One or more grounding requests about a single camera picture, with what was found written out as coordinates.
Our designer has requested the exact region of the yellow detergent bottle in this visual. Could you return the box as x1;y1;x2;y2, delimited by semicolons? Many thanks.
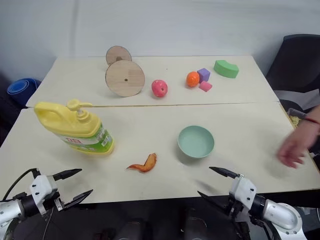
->
33;98;116;157

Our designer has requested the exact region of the blue rolled foam mat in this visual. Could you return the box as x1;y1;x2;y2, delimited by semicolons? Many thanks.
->
6;78;43;104

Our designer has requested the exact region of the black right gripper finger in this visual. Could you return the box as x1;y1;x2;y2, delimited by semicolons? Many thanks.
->
209;166;242;180
197;190;230;215

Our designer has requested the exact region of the teal green bowl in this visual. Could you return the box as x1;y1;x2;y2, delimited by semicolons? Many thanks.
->
177;125;216;159

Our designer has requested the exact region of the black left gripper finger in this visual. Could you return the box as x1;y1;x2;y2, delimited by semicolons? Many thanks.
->
53;168;83;182
62;189;94;211

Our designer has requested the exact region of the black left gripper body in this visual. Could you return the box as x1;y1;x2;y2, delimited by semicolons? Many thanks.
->
43;174;67;213

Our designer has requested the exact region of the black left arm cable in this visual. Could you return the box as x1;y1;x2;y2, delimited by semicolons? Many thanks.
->
1;168;41;201

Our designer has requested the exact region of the black chair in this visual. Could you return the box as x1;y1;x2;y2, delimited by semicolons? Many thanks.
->
264;34;320;112

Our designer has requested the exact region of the pink toy apple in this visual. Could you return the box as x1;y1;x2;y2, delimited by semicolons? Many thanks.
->
150;79;169;99

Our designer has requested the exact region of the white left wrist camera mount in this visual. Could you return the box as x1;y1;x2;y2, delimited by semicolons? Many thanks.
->
29;174;60;216

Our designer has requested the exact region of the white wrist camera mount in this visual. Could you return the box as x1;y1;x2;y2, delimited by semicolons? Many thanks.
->
29;174;60;216
229;174;257;211

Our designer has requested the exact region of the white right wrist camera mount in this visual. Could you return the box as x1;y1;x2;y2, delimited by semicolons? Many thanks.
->
229;174;257;211

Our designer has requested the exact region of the wooden two-disc spool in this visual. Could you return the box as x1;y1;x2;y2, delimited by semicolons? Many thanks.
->
104;45;146;98

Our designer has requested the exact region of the person's bare hand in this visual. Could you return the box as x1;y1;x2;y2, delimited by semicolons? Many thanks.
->
277;121;320;169

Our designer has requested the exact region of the green curved foam block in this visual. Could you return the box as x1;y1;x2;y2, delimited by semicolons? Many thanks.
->
213;59;240;79

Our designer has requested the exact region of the orange shrimp toy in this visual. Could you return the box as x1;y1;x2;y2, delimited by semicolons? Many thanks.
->
125;152;158;174

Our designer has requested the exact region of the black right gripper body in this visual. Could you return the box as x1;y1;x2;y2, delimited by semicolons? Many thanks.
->
223;191;252;224

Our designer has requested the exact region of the pink foam block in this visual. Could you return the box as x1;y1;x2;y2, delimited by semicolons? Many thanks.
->
198;80;213;94

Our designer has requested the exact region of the orange toy fruit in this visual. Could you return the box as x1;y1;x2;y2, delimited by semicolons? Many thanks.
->
185;71;201;88

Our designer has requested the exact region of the purple foam cube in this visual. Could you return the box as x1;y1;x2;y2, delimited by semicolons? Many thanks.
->
196;67;211;83

